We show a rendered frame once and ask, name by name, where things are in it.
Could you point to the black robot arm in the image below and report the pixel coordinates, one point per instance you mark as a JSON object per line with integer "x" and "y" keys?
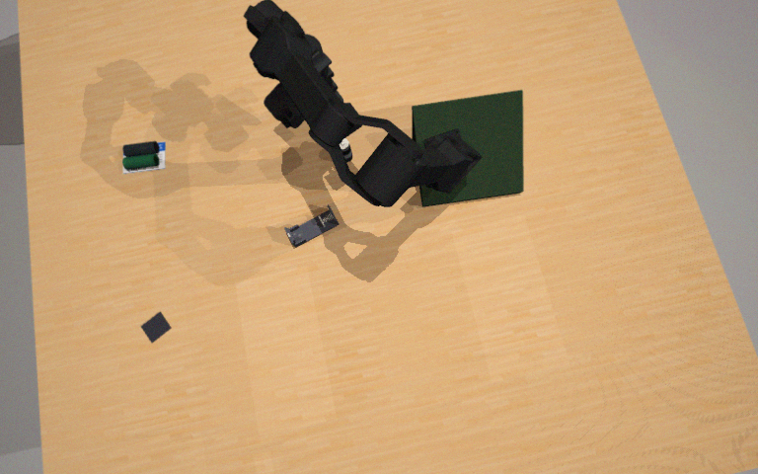
{"x": 283, "y": 52}

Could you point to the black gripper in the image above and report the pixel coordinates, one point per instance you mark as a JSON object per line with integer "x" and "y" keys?
{"x": 328, "y": 78}

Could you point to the black and grey battery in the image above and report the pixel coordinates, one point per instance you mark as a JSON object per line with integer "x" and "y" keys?
{"x": 346, "y": 150}

